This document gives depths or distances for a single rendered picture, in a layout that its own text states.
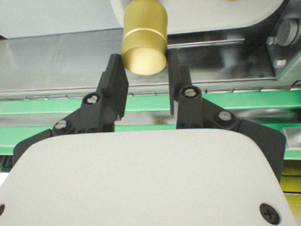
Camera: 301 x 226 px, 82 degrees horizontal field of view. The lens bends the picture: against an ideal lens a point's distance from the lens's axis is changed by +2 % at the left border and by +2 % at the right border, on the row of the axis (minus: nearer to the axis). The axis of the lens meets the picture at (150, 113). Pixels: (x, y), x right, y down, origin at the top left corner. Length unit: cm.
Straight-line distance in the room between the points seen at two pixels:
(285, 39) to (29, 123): 37
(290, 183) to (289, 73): 24
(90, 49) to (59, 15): 8
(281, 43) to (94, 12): 28
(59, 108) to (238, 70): 28
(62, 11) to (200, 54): 24
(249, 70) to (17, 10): 38
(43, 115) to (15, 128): 5
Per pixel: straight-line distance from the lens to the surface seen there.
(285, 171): 49
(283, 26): 26
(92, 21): 36
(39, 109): 34
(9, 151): 45
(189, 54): 28
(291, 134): 26
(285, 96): 29
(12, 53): 43
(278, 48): 28
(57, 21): 38
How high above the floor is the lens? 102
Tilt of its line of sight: 24 degrees down
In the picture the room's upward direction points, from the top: 177 degrees counter-clockwise
